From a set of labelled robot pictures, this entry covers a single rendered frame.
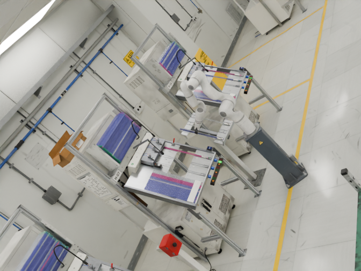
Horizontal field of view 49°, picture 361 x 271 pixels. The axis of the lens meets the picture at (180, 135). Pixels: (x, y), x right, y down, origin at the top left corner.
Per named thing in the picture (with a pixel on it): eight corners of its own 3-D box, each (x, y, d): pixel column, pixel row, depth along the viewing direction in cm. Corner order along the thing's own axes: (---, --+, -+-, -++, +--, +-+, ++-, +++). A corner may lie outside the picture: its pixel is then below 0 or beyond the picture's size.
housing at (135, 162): (154, 143, 429) (153, 133, 419) (136, 177, 396) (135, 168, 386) (147, 141, 431) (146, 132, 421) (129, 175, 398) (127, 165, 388)
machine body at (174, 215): (238, 201, 453) (201, 167, 434) (222, 255, 407) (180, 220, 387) (199, 214, 497) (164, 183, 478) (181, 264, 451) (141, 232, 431)
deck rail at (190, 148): (215, 156, 413) (216, 151, 409) (215, 157, 412) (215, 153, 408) (151, 140, 430) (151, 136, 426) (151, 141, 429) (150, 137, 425)
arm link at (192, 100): (189, 86, 395) (201, 109, 412) (182, 97, 385) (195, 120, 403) (197, 86, 389) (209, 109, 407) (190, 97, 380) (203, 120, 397)
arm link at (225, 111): (245, 112, 380) (229, 94, 373) (239, 125, 369) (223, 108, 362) (237, 116, 389) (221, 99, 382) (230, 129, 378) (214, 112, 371)
